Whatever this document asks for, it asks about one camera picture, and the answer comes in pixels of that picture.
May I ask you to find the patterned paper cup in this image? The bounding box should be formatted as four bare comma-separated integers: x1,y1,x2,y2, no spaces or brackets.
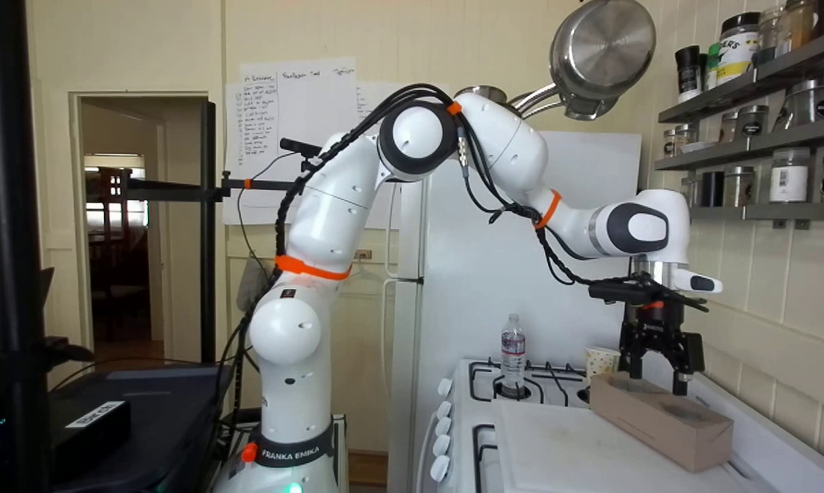
582,346,625,386

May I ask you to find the clear plastic water bottle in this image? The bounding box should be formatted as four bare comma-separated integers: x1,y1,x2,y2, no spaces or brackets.
497,313,530,401

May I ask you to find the white-label glass spice jar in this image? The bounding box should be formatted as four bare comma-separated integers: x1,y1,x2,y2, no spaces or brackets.
768,149,812,206

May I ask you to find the handwritten paper wall sheet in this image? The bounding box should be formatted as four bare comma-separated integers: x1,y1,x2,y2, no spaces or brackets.
225,58,363,227

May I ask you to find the white gas stove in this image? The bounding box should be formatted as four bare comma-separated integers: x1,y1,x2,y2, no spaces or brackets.
417,353,824,493

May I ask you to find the white refrigerator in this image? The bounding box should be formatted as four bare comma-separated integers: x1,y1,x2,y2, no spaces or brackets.
385,128,647,493

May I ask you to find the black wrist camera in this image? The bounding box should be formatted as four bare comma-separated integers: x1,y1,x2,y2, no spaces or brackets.
589,273,711,317

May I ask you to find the dark spice jar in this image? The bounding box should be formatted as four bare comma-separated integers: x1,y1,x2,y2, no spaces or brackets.
673,43,707,105

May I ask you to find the steel wall spice rack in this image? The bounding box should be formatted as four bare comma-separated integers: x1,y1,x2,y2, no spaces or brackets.
653,24,824,224

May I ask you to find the narrow orange cable strap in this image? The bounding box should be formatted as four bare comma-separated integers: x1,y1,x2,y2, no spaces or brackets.
534,190,563,232

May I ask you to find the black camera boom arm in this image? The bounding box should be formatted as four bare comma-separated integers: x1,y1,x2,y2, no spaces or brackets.
120,135,337,206

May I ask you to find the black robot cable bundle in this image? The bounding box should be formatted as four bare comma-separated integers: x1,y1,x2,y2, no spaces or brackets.
277,82,612,287

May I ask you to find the black equipment case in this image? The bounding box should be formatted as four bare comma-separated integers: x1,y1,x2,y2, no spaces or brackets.
50,364,228,493

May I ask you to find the large hanging steel pot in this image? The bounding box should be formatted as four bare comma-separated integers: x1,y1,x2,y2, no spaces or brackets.
547,0,660,123

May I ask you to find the large white-label black-lid jar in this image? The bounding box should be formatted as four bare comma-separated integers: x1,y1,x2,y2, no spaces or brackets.
714,12,764,87

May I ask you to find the black vertical stand pole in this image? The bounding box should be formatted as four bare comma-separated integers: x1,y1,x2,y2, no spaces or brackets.
0,0,51,493

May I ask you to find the small hanging steel pot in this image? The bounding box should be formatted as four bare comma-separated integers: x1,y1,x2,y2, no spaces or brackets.
462,80,560,120

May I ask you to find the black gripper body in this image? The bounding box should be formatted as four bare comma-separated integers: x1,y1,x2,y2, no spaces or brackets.
618,303,707,366

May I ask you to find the wide orange cable strap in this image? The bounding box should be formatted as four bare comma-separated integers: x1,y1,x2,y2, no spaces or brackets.
272,253,354,286

